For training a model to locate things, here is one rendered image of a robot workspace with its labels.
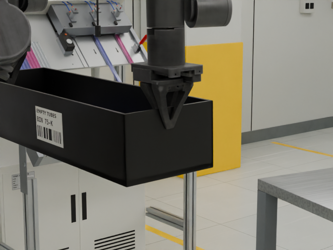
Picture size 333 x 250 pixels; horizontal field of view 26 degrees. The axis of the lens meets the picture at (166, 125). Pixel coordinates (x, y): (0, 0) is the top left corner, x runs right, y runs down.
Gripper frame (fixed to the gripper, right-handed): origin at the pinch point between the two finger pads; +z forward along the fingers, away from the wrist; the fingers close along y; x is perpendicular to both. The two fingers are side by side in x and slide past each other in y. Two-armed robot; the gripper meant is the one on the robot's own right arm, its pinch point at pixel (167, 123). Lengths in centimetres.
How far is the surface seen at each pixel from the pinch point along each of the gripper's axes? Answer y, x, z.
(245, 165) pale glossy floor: 285, -287, 113
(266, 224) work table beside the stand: 43, -65, 43
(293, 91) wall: 338, -395, 76
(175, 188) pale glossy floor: 269, -210, 112
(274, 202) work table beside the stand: 43, -67, 37
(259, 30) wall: 336, -352, 21
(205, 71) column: 281, -247, 40
